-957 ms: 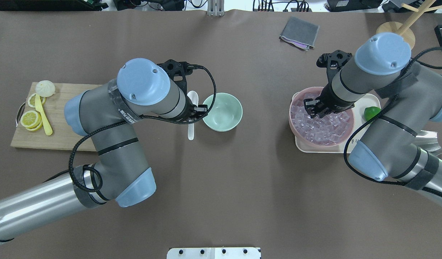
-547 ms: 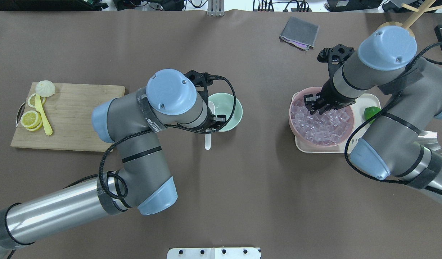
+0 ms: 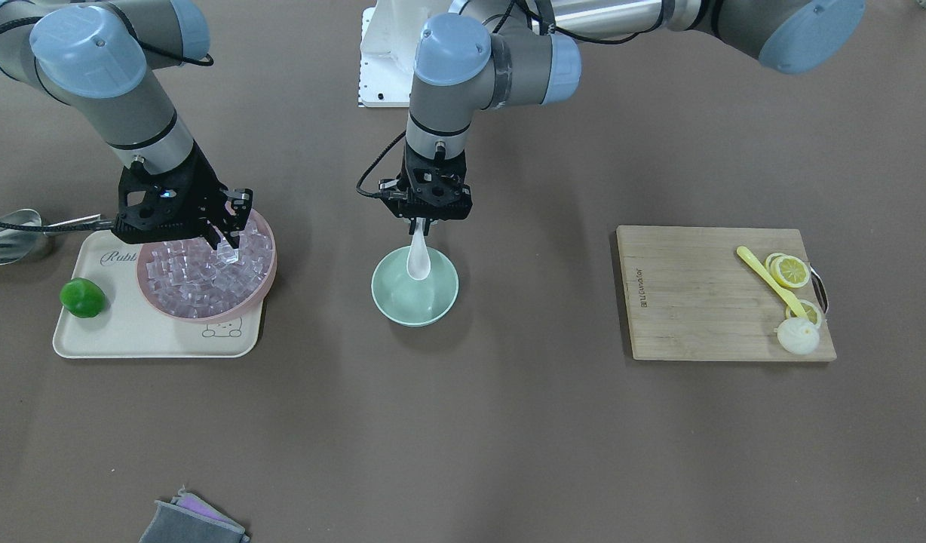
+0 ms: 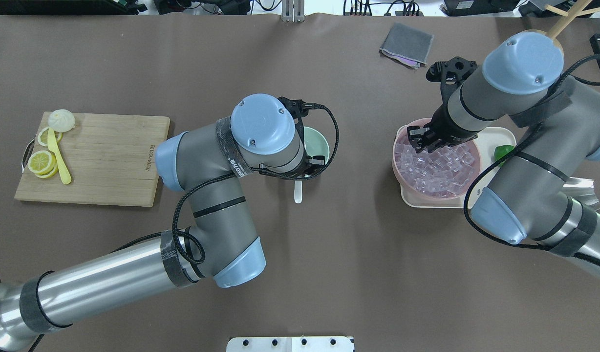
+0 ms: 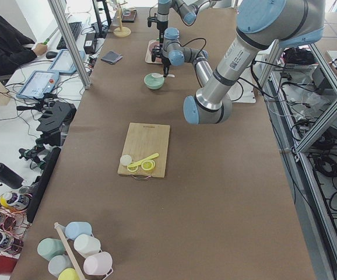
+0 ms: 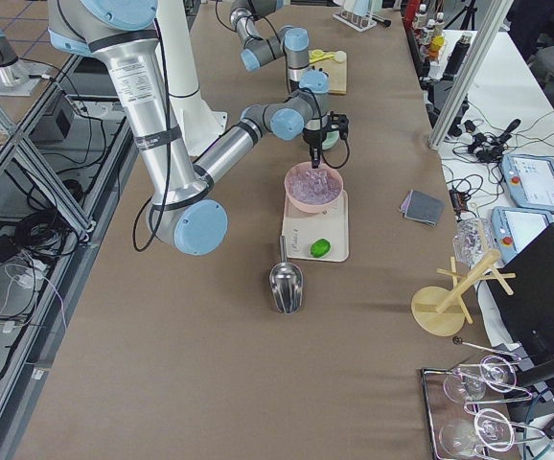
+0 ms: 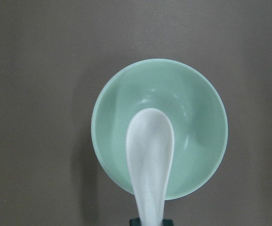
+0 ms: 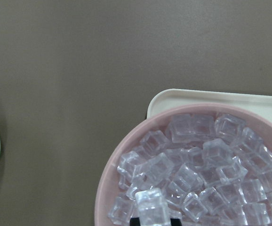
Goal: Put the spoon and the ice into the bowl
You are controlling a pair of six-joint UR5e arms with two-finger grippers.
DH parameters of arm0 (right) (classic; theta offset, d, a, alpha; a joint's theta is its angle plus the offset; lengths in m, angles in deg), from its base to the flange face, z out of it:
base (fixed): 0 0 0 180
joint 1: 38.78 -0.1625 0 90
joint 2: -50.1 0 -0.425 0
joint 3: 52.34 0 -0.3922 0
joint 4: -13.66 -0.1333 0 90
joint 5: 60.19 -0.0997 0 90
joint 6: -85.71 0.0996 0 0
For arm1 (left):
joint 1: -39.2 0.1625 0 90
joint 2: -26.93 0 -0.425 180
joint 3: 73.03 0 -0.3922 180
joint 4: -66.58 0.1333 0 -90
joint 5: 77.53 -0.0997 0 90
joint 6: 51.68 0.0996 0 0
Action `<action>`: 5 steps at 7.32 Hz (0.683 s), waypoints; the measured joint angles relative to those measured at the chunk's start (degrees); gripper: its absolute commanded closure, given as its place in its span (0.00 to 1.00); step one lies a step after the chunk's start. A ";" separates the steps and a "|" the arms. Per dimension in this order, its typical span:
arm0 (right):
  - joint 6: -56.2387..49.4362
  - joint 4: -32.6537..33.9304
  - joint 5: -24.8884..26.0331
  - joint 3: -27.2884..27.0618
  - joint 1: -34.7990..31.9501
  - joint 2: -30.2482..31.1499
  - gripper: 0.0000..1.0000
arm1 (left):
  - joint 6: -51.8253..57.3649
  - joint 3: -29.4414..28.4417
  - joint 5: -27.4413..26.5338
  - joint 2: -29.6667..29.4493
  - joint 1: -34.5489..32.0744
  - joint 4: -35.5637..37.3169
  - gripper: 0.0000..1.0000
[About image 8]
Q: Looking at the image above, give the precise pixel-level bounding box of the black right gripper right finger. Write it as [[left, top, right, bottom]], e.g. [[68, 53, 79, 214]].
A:
[[170, 218, 181, 226]]

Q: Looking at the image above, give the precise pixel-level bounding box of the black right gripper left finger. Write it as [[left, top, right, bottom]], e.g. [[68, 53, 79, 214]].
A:
[[129, 218, 140, 226]]

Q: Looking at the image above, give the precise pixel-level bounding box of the clear acrylic ice cube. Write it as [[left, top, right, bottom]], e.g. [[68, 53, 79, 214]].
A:
[[135, 188, 171, 226]]

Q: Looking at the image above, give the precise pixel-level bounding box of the pink bowl of ice cubes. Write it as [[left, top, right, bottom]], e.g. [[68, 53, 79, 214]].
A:
[[94, 104, 272, 226]]

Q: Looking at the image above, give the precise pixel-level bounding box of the cream rectangular serving tray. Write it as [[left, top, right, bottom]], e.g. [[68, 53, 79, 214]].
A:
[[147, 89, 272, 119]]

